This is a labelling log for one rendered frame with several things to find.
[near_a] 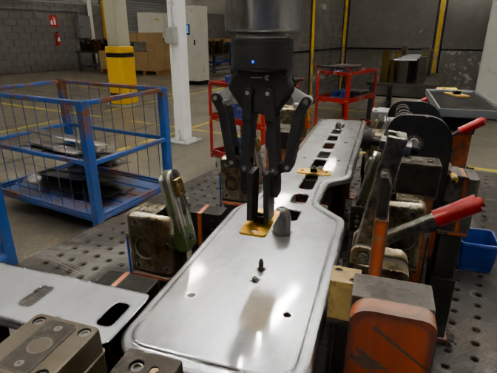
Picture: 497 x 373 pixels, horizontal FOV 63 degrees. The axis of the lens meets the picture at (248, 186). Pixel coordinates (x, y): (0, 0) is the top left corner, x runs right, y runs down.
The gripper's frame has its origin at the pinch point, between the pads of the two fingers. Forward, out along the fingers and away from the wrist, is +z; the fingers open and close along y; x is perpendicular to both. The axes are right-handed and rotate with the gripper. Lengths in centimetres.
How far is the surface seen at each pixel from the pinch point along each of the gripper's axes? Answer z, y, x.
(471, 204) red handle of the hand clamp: -2.3, -25.4, 1.0
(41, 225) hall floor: 111, 215, -159
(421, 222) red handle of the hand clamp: 0.8, -20.5, 0.8
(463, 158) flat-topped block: 10, -36, -65
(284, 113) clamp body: 8, 21, -102
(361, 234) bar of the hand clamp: 3.1, -13.7, 1.8
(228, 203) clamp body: 19.1, 19.3, -37.8
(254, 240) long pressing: 11.7, 3.3, -8.0
